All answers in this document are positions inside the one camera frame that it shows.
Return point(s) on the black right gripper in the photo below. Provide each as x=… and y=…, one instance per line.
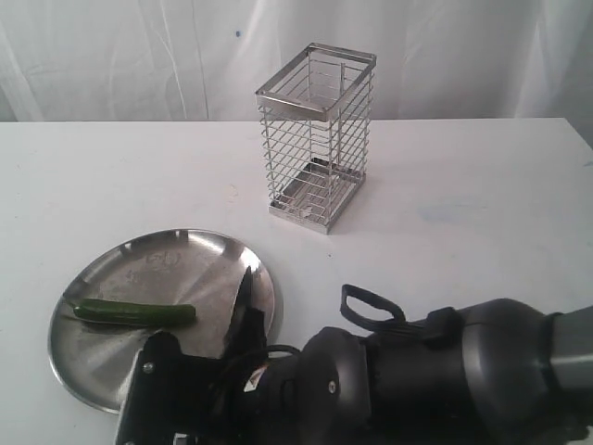
x=277, y=394

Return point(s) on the black handled kitchen knife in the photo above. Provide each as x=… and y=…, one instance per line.
x=236, y=337

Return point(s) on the green cucumber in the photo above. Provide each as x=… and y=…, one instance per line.
x=134, y=314

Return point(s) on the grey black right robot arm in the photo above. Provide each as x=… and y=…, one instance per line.
x=498, y=372

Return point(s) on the round stainless steel plate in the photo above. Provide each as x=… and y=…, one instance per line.
x=93, y=362

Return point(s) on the white backdrop curtain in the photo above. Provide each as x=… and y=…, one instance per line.
x=204, y=60

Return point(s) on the wire metal utensil holder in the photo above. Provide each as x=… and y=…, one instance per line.
x=315, y=114

